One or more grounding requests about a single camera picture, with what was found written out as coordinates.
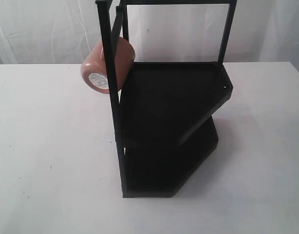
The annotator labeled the pink ceramic cup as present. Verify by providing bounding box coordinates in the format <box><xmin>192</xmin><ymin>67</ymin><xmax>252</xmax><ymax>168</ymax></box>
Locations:
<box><xmin>81</xmin><ymin>37</ymin><xmax>135</xmax><ymax>94</ymax></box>

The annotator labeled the black two-tier shelf rack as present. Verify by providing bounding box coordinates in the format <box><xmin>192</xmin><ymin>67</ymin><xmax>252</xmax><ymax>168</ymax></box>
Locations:
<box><xmin>96</xmin><ymin>0</ymin><xmax>237</xmax><ymax>198</ymax></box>

